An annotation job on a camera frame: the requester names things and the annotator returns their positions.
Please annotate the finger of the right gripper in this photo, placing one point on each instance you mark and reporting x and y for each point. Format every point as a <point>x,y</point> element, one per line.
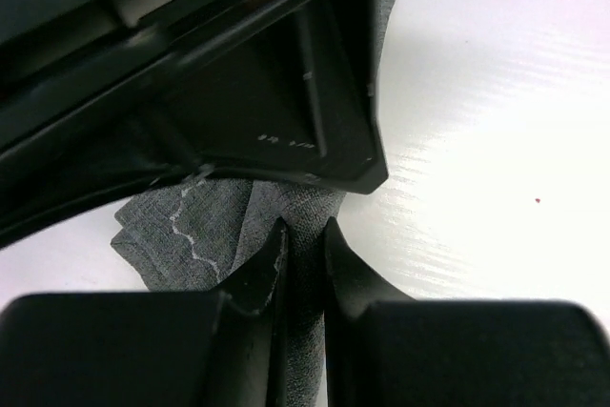
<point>278,90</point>

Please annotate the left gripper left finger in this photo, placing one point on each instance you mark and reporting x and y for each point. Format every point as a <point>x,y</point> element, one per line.
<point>223,347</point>

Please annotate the grey cloth napkin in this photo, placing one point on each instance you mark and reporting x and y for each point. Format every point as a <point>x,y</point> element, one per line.
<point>193,235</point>

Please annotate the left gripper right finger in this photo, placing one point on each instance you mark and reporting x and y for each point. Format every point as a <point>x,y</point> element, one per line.
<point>384,348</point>

